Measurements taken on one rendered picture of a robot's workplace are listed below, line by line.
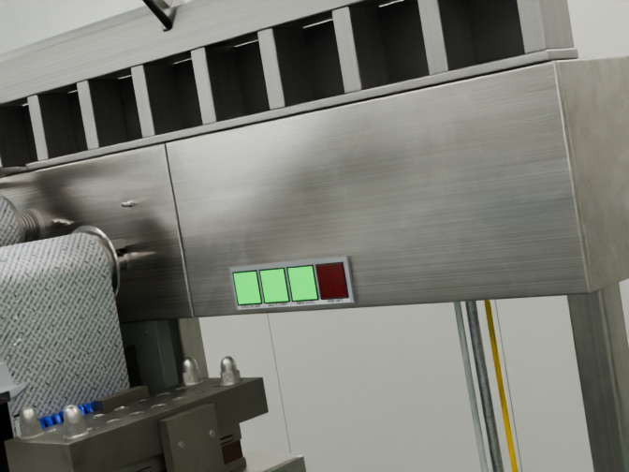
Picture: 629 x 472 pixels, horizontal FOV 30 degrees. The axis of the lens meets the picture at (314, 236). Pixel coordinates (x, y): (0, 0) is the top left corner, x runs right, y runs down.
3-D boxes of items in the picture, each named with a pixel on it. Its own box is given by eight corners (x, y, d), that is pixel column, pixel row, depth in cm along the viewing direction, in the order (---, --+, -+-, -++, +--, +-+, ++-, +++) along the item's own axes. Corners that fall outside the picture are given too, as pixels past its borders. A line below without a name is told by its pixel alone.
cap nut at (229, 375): (215, 385, 194) (211, 359, 193) (231, 380, 196) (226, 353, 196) (231, 385, 191) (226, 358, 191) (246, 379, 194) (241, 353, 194)
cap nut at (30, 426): (14, 438, 175) (9, 409, 175) (35, 432, 178) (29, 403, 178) (29, 439, 173) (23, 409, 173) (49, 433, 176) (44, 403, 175)
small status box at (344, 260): (235, 310, 190) (227, 268, 190) (238, 309, 191) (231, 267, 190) (353, 302, 174) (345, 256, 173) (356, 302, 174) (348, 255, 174)
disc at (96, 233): (71, 312, 208) (57, 229, 207) (73, 311, 208) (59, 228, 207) (124, 308, 198) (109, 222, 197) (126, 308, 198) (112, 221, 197)
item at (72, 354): (13, 438, 181) (-8, 320, 180) (130, 400, 199) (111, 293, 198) (15, 438, 181) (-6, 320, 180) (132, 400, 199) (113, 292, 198)
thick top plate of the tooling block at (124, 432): (10, 479, 175) (3, 440, 175) (203, 411, 205) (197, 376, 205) (76, 485, 165) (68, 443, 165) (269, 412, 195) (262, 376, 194)
